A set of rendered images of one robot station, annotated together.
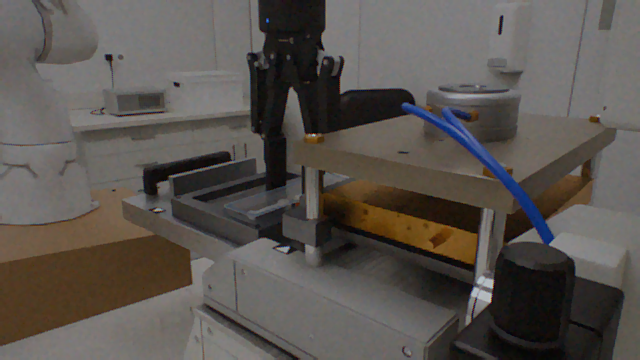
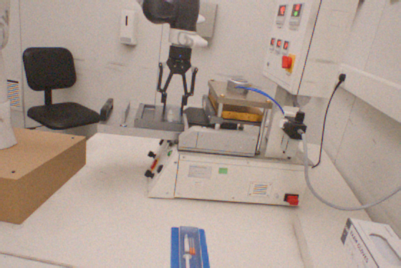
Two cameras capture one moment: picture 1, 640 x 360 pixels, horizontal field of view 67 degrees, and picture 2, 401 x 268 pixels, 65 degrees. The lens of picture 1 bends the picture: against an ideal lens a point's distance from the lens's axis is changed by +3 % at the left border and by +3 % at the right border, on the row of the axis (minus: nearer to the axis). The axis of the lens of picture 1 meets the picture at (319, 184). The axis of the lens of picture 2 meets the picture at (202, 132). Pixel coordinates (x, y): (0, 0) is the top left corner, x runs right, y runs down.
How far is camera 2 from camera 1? 82 cm
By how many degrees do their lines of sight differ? 47
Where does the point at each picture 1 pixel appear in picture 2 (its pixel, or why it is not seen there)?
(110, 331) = (81, 187)
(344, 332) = (236, 141)
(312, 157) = (224, 100)
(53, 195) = (9, 130)
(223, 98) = not seen: outside the picture
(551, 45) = (149, 34)
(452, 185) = (261, 104)
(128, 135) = not seen: outside the picture
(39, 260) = (52, 160)
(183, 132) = not seen: outside the picture
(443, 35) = (87, 18)
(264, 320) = (208, 147)
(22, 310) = (46, 186)
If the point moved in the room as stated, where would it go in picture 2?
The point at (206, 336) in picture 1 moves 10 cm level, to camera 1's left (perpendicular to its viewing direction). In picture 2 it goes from (181, 159) to (156, 166)
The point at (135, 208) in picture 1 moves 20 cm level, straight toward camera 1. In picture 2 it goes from (109, 126) to (165, 142)
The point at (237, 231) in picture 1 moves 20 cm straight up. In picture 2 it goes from (174, 126) to (182, 65)
